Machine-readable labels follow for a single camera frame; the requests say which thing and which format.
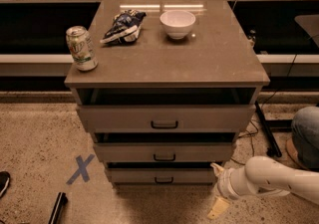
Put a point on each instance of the brown shoe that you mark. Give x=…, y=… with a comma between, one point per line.
x=292, y=150

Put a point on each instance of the black bar bottom left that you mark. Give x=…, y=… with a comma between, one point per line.
x=59, y=205

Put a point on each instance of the grey drawer cabinet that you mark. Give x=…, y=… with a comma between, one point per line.
x=213, y=64

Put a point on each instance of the blue chip bag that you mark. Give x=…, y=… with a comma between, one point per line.
x=126, y=28

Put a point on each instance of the black shoe at left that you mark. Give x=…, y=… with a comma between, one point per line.
x=4, y=182

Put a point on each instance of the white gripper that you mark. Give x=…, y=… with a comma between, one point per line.
x=224, y=181

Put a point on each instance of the blue tape cross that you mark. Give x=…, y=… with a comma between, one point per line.
x=82, y=169

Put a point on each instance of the white bowl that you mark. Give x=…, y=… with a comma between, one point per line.
x=177, y=24

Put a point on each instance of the green soda can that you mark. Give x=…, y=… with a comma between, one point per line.
x=81, y=48

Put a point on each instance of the black stand leg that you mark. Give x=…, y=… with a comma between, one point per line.
x=273, y=149

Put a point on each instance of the person leg in jeans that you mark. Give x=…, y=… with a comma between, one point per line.
x=305, y=136

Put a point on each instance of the grey drawer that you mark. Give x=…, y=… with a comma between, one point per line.
x=210, y=118
x=161, y=176
x=163, y=152

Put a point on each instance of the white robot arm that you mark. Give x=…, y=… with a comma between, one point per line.
x=261, y=176

